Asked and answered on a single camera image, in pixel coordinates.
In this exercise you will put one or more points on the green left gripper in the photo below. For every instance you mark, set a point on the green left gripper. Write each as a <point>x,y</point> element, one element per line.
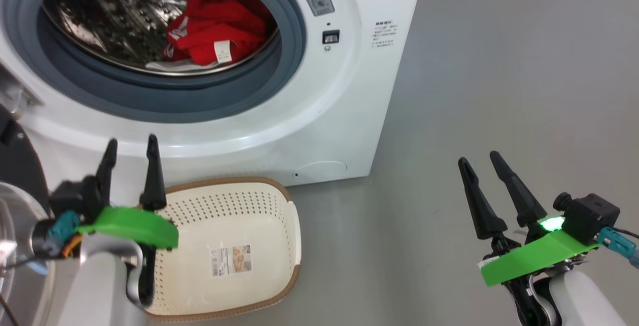
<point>135,226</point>

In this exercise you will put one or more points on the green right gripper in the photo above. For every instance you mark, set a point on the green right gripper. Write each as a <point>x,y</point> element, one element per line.
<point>539,256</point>

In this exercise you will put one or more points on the black-rimmed glass washer door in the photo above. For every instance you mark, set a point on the black-rimmed glass washer door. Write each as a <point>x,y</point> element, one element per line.
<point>20,166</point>

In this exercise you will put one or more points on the red jersey with white trim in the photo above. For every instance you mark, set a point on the red jersey with white trim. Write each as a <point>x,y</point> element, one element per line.
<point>209,41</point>

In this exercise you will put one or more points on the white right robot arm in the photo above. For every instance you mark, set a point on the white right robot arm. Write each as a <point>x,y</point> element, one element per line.
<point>584,301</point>

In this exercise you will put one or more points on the grey rubber door gasket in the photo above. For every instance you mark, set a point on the grey rubber door gasket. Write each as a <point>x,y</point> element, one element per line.
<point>150,96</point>

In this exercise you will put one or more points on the white perforated laundry basket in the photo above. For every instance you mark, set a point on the white perforated laundry basket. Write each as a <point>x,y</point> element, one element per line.
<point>224,216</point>

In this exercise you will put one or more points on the paper basket label sticker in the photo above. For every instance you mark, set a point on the paper basket label sticker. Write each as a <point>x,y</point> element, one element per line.
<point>231,261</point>

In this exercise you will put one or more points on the chrome door hinge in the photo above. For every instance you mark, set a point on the chrome door hinge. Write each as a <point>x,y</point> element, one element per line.
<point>17,91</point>

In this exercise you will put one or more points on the white front-load washing machine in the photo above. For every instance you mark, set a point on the white front-load washing machine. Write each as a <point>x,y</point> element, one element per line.
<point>324,106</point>

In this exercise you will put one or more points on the black door latch socket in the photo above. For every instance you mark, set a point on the black door latch socket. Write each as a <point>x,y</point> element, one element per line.
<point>331,36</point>

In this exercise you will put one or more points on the perforated steel washer drum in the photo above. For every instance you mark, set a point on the perforated steel washer drum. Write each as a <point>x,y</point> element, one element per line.
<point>100,21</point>

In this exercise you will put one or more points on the round white filter cover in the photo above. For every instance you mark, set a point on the round white filter cover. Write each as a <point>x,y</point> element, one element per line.
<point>319,170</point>

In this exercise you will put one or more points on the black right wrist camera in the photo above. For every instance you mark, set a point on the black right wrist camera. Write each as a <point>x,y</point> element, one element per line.
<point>591,216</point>

